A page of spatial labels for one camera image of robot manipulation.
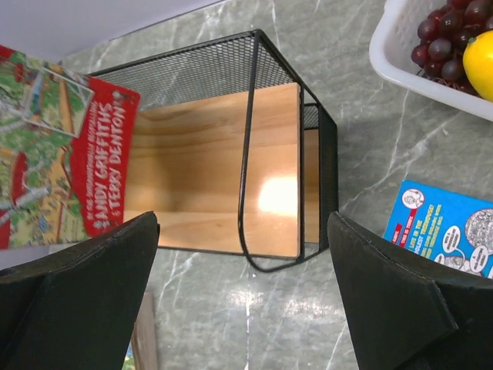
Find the red 13-Storey Treehouse book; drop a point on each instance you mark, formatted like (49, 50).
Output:
(65, 142)

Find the blue cartoon book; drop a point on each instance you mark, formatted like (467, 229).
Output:
(446, 227)

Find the wood and wire shelf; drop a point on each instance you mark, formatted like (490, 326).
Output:
(231, 151)

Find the purple 117-Storey Treehouse book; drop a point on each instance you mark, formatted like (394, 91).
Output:
(142, 350)

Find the yellow lemon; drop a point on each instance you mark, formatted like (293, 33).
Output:
(477, 62)

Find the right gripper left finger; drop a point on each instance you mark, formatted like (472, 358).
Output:
(76, 308)

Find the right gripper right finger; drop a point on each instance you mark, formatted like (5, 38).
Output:
(405, 311)

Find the dark grape bunch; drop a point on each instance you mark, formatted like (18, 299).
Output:
(443, 37)

